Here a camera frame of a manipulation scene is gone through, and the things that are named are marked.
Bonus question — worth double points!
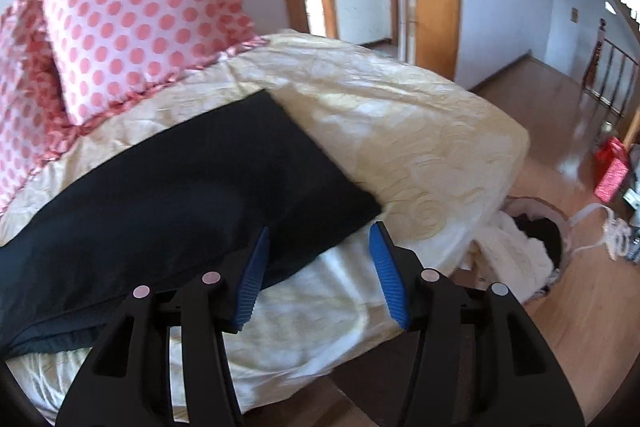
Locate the black pants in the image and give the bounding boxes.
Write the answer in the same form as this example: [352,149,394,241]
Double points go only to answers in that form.
[1,91,382,359]

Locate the white clothes in basket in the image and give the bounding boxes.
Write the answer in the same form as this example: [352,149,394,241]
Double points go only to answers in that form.
[468,210,554,303]

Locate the round laundry basket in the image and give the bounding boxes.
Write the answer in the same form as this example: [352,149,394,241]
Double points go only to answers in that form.
[459,196,574,306]

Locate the cream patterned bed quilt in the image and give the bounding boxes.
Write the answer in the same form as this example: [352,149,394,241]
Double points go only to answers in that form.
[1,32,529,411]

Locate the red bag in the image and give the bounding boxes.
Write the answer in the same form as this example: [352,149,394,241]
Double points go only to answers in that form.
[593,136,629,202]

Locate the left pink polka dot pillow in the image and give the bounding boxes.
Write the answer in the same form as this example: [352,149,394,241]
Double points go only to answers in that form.
[0,0,77,210]

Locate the pink polka dot pillow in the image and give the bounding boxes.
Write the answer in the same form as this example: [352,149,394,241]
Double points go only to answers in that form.
[0,0,77,210]
[42,0,257,126]

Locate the wooden stair railing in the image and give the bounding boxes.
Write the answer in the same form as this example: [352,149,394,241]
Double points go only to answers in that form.
[582,18,639,119]

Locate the right pink polka dot pillow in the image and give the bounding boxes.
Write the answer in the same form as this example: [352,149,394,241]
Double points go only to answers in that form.
[42,0,257,126]

